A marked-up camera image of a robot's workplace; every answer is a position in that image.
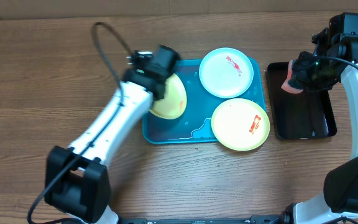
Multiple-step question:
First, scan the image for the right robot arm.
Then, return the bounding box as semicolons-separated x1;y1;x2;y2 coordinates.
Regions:
280;58;358;224

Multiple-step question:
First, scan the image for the black plastic tray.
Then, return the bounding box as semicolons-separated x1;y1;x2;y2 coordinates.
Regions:
265;62;337;140

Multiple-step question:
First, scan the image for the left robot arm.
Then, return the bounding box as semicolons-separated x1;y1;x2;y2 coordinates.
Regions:
41;65;175;223

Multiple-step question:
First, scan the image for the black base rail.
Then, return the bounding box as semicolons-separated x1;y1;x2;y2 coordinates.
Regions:
118;215;284;224

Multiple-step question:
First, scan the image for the teal plastic tray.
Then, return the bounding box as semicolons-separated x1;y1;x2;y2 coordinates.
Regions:
141;57;268;145

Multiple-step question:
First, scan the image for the light blue plate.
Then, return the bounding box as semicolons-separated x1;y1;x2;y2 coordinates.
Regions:
199;47;254;98

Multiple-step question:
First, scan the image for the green-rimmed plate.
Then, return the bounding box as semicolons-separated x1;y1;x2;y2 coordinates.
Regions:
150;73;187;119

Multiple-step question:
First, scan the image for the yellow plate right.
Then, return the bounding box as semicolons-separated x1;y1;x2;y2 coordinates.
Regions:
211;98;270;151

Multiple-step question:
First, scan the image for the red sponge with green scourer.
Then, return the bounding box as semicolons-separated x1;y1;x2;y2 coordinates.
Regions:
281;60;303;94

